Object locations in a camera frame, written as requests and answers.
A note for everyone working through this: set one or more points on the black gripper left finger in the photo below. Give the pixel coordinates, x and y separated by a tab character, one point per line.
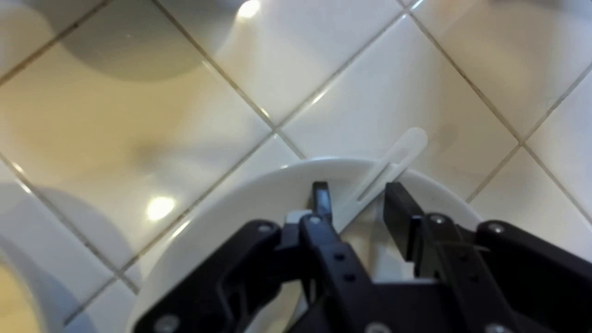
334	266

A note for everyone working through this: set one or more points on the white plate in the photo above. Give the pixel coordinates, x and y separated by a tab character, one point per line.
247	197

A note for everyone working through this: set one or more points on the white plastic spoon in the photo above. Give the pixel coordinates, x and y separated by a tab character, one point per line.
401	155

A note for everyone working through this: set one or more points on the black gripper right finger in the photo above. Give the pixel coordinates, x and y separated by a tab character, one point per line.
445	247

